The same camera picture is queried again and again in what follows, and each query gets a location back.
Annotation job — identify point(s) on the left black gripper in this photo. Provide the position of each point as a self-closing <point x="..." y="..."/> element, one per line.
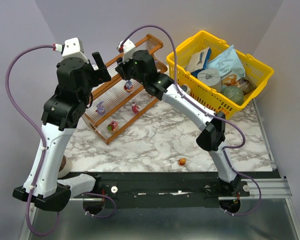
<point x="100" y="72"/>

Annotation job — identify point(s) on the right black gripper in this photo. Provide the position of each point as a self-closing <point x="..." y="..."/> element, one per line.
<point x="121" y="71"/>

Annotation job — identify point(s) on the purple sitting bunny toy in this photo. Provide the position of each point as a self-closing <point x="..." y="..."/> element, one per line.
<point x="100" y="108"/>

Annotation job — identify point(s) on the dark pink cake toy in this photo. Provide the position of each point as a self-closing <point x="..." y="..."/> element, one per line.
<point x="135" y="108"/>

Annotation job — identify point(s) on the pink strawberry cake toy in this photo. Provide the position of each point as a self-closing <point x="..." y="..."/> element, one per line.
<point x="113" y="126"/>

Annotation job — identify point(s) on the orange bear toy front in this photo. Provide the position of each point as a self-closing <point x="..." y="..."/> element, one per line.
<point x="181" y="161"/>

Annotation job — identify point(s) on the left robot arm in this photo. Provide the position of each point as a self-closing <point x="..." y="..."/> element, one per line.
<point x="61" y="114"/>

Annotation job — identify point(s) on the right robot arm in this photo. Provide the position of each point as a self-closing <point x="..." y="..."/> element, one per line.
<point x="141" y="67"/>

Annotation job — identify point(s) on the wooden tiered shelf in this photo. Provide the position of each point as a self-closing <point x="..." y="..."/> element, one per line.
<point x="116" y="105"/>

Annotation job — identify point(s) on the white bottle grey cap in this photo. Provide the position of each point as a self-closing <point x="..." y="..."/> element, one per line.
<point x="186" y="89"/>

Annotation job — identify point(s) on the blue white box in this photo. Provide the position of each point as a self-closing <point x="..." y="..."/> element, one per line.
<point x="199" y="61"/>

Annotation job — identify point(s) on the grey round tin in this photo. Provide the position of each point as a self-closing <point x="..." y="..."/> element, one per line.
<point x="211" y="78"/>

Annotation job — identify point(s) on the tape roll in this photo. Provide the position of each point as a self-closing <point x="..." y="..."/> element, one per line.
<point x="65" y="167"/>

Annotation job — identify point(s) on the light blue chips bag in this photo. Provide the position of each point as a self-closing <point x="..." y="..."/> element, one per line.
<point x="229" y="66"/>

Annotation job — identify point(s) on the green melon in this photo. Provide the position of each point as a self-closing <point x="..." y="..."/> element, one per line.
<point x="233" y="93"/>

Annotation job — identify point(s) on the brown snack packet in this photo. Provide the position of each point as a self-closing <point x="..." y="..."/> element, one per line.
<point x="246" y="85"/>

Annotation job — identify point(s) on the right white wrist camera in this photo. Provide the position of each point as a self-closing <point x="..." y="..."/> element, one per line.
<point x="127" y="48"/>

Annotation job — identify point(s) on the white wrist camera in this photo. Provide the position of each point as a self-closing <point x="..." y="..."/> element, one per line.
<point x="127" y="48"/>
<point x="72" y="48"/>

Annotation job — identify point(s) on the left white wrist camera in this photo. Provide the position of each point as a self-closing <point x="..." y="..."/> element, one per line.
<point x="72" y="48"/>

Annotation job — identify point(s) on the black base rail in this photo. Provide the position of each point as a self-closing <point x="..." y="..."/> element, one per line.
<point x="167" y="189"/>

